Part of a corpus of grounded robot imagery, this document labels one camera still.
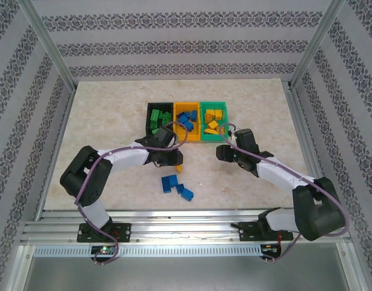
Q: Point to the curved yellow lego brick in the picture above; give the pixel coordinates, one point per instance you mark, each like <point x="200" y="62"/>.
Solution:
<point x="211" y="131"/>

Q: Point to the aluminium frame post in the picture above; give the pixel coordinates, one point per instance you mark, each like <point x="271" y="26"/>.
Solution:
<point x="317" y="45"/>
<point x="46" y="45"/>

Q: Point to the black plastic bin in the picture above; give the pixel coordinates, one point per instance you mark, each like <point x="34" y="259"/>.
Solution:
<point x="166" y="106"/>

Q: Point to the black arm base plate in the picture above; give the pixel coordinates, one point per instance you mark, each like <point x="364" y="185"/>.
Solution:
<point x="122" y="232"/>
<point x="249" y="232"/>

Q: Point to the long green lego brick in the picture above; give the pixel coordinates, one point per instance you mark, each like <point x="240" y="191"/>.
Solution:
<point x="167" y="117"/>

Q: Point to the green plastic bin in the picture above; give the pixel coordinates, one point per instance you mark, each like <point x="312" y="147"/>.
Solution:
<point x="214" y="138"/>

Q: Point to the small blue lego brick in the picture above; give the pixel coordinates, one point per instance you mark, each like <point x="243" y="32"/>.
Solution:
<point x="180" y="189"/>

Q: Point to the yellow plastic bin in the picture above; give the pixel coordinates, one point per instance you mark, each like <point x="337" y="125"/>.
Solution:
<point x="195" y="135"/>

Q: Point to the grey metal panel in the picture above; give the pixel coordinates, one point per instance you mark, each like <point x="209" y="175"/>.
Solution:
<point x="186" y="274"/>

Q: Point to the large green lego brick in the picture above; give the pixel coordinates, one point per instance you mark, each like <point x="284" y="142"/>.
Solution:
<point x="154" y="117"/>

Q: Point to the small electronics board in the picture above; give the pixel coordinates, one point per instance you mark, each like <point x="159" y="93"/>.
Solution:
<point x="271" y="249"/>
<point x="104" y="250"/>

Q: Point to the long blue lego brick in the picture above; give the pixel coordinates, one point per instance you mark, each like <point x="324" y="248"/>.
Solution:
<point x="168" y="183"/>

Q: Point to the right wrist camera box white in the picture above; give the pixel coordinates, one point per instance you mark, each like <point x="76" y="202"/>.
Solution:
<point x="233" y="135"/>

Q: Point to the aluminium mounting rail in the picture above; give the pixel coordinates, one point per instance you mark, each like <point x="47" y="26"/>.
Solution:
<point x="186" y="225"/>

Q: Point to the aluminium side rail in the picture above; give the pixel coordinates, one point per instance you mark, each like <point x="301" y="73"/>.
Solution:
<point x="54" y="145"/>
<point x="298" y="121"/>

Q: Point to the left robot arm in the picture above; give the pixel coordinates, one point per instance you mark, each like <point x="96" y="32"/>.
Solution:
<point x="83" y="182"/>

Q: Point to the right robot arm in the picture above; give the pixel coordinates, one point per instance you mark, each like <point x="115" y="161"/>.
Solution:
<point x="313" y="212"/>

